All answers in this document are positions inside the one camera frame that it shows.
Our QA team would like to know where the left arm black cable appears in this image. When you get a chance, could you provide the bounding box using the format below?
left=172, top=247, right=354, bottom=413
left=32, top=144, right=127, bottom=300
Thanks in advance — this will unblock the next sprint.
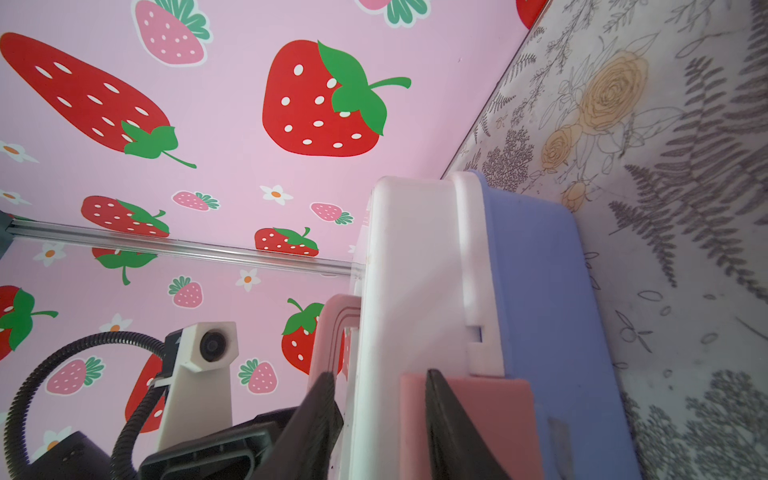
left=2, top=331, right=175, bottom=480

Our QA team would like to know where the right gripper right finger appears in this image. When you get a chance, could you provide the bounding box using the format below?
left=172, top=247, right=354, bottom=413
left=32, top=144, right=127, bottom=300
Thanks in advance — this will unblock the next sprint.
left=425, top=369, right=510, bottom=480

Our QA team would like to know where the white tool box pink handle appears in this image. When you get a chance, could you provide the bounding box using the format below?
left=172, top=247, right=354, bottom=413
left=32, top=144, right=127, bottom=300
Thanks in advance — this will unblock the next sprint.
left=311, top=172, right=641, bottom=479

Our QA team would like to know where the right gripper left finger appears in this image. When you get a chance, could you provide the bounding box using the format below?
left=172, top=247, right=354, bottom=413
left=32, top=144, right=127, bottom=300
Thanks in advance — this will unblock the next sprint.
left=252, top=372, right=344, bottom=480

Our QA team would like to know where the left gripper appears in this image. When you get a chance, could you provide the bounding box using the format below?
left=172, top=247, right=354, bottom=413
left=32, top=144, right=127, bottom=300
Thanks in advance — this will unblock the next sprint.
left=18, top=408, right=296, bottom=479

